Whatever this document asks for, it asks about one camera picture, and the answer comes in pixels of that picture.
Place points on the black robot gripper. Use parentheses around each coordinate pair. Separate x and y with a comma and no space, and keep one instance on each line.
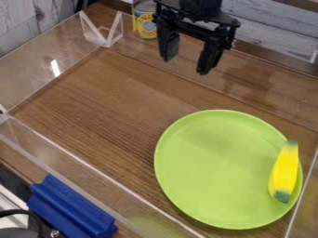
(198,18)

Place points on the yellow toy banana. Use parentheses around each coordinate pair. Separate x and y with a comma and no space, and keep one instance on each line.
(285,172)

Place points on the green round plate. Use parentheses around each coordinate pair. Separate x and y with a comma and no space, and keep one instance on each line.
(213,161)

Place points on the yellow labelled tin can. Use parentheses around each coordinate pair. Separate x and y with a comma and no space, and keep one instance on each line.
(143,9)

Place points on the blue plastic block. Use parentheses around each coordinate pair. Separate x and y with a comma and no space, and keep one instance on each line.
(76,217)

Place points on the clear acrylic triangle bracket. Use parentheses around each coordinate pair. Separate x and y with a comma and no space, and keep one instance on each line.
(100,35)

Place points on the clear acrylic enclosure walls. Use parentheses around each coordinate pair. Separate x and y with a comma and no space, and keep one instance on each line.
(86,108)

